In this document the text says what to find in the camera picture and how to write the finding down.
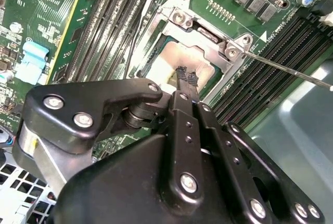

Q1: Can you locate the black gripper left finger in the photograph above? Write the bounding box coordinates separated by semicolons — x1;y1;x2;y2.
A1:
12;65;205;207

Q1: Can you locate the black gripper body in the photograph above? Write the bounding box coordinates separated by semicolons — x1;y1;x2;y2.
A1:
50;133;292;224

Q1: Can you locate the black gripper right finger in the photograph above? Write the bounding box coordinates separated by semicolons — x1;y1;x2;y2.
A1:
187;72;326;224

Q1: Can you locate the silver square CPU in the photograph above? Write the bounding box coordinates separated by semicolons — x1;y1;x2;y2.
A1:
140;43;216;89

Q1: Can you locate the metal socket cover frame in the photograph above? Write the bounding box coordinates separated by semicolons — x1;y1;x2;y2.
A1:
130;21;235;97

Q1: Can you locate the thin metal locking lever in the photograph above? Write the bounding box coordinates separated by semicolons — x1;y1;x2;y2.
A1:
241;49;333;91
126;0;154;78

